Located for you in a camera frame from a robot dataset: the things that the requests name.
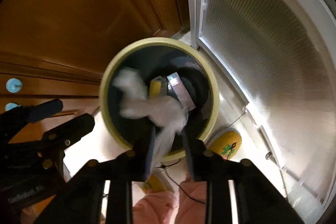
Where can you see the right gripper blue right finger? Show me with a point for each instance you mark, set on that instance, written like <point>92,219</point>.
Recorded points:
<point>189,147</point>

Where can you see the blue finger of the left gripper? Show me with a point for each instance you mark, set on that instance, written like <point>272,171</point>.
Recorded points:
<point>38,112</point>
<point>67,134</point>

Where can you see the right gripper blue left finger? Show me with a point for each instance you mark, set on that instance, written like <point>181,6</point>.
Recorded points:
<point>149,145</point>

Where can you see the white tissue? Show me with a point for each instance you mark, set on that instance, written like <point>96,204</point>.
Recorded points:
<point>165,112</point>

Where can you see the red white snack box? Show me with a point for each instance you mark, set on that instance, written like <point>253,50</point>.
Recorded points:
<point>180,91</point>

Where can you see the yellow carton box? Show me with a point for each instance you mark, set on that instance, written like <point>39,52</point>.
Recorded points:
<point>158,87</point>

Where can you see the round green trash bin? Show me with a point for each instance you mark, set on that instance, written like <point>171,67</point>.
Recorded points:
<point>154,57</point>

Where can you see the yellow slipper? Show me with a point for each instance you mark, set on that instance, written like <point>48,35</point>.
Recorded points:
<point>226,143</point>
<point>153,184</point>

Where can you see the blue round cabinet knob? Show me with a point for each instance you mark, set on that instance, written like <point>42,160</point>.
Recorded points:
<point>14,85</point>

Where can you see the pink trouser leg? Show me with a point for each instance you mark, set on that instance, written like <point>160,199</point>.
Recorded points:
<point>192,202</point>
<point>156,208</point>

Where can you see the brown wooden cabinet door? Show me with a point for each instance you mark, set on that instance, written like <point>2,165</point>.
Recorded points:
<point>60,48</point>

